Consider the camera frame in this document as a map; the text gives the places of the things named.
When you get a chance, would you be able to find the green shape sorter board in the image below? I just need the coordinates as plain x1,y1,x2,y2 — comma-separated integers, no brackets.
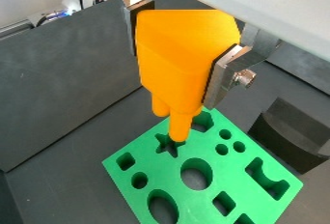
103,109,304,224

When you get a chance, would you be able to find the dark grey upright panel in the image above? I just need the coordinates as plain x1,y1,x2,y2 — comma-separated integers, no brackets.
0,0,139,172

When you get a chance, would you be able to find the black foam block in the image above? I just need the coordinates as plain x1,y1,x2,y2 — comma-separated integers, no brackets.
248,98,330,174

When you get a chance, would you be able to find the orange three prong object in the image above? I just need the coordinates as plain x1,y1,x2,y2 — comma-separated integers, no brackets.
135,10,240,142

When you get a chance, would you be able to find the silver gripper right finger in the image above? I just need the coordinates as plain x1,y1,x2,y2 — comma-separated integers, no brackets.
202,23,281,109

